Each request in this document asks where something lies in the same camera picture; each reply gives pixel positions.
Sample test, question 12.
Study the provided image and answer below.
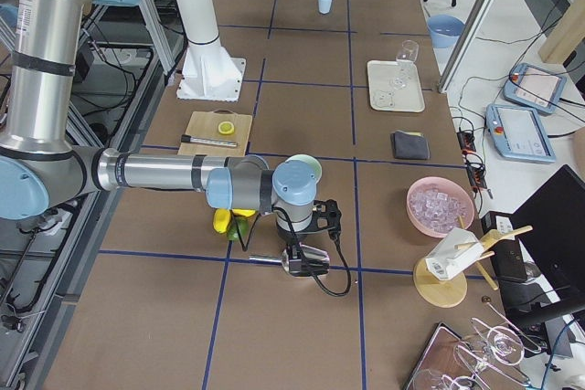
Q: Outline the metal ice scoop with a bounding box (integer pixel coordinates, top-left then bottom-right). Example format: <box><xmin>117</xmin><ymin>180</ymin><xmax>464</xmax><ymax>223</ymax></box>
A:
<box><xmin>249</xmin><ymin>244</ymin><xmax>330</xmax><ymax>278</ymax></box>

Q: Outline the black camera cable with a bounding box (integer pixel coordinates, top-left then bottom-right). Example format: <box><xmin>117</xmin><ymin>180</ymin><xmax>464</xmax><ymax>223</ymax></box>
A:
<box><xmin>273</xmin><ymin>206</ymin><xmax>352</xmax><ymax>296</ymax></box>

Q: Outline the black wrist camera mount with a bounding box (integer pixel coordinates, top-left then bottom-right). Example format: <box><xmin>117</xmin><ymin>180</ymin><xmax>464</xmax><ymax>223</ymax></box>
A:
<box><xmin>313</xmin><ymin>199</ymin><xmax>342</xmax><ymax>246</ymax></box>

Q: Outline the green lime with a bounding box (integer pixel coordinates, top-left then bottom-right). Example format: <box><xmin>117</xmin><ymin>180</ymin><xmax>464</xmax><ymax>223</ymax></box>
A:
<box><xmin>226</xmin><ymin>216</ymin><xmax>250</xmax><ymax>241</ymax></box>

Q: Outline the lemon half slice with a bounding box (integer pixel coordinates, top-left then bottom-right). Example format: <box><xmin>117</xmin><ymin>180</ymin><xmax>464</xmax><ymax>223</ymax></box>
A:
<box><xmin>218</xmin><ymin>121</ymin><xmax>236</xmax><ymax>136</ymax></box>

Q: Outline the glass rack tray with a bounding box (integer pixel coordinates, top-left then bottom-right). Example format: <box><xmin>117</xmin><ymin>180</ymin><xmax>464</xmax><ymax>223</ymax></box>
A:
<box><xmin>402</xmin><ymin>316</ymin><xmax>543</xmax><ymax>389</ymax></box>

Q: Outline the grey folded cloth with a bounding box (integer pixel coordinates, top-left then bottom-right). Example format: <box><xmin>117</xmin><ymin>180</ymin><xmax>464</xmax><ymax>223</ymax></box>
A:
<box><xmin>390</xmin><ymin>131</ymin><xmax>431</xmax><ymax>160</ymax></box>

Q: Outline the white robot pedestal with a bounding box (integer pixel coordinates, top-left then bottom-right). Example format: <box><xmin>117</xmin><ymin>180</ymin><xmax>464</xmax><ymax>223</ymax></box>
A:
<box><xmin>176</xmin><ymin>0</ymin><xmax>246</xmax><ymax>102</ymax></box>

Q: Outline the light green bowl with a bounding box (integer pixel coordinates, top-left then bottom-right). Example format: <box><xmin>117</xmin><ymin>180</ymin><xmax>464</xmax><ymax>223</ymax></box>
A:
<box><xmin>289</xmin><ymin>153</ymin><xmax>323</xmax><ymax>183</ymax></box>

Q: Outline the steel knife sharpener rod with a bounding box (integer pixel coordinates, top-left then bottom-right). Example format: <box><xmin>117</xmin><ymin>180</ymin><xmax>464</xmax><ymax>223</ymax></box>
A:
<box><xmin>181</xmin><ymin>134</ymin><xmax>238</xmax><ymax>148</ymax></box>

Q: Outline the light blue cup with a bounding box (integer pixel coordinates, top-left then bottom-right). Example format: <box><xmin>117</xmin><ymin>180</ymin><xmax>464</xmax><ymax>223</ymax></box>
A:
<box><xmin>317</xmin><ymin>0</ymin><xmax>333</xmax><ymax>15</ymax></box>

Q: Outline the black laptop monitor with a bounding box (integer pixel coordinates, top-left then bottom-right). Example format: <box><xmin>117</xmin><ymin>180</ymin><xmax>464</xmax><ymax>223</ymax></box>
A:
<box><xmin>508</xmin><ymin>164</ymin><xmax>584</xmax><ymax>328</ymax></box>

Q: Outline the wooden paper towel stand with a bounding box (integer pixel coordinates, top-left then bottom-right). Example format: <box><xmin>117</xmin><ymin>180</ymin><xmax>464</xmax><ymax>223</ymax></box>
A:
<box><xmin>413</xmin><ymin>226</ymin><xmax>533</xmax><ymax>308</ymax></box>

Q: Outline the wooden cutting board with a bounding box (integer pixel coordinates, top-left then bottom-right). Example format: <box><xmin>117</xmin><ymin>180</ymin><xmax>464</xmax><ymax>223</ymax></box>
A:
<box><xmin>177</xmin><ymin>111</ymin><xmax>252</xmax><ymax>156</ymax></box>

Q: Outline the blue teach pendant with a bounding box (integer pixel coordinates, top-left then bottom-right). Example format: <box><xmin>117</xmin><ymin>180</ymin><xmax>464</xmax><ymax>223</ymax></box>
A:
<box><xmin>504</xmin><ymin>63</ymin><xmax>567</xmax><ymax>114</ymax></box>
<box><xmin>485</xmin><ymin>104</ymin><xmax>557</xmax><ymax>163</ymax></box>

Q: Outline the blue bowl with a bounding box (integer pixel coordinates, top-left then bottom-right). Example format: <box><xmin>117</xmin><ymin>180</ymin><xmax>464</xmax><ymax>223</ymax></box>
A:
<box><xmin>427</xmin><ymin>15</ymin><xmax>465</xmax><ymax>48</ymax></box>

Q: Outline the pink bowl of ice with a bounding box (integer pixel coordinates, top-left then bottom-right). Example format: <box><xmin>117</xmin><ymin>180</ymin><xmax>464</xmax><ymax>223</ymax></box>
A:
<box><xmin>406</xmin><ymin>176</ymin><xmax>475</xmax><ymax>237</ymax></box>

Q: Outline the yellow lemon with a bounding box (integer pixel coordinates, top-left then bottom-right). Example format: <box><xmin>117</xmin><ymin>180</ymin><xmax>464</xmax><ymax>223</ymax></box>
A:
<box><xmin>232</xmin><ymin>209</ymin><xmax>256</xmax><ymax>217</ymax></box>
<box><xmin>212</xmin><ymin>208</ymin><xmax>232</xmax><ymax>234</ymax></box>

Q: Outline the white cream tray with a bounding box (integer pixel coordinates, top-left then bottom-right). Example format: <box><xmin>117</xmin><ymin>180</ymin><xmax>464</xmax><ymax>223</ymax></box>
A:
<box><xmin>367</xmin><ymin>60</ymin><xmax>425</xmax><ymax>113</ymax></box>

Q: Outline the clear wine glass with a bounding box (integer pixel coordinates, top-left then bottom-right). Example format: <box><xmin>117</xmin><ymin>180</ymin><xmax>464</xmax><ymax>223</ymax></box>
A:
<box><xmin>389</xmin><ymin>39</ymin><xmax>420</xmax><ymax>90</ymax></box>

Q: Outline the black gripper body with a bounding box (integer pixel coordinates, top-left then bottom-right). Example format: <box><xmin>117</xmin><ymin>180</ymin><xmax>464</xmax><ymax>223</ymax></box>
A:
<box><xmin>282</xmin><ymin>243</ymin><xmax>320</xmax><ymax>274</ymax></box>

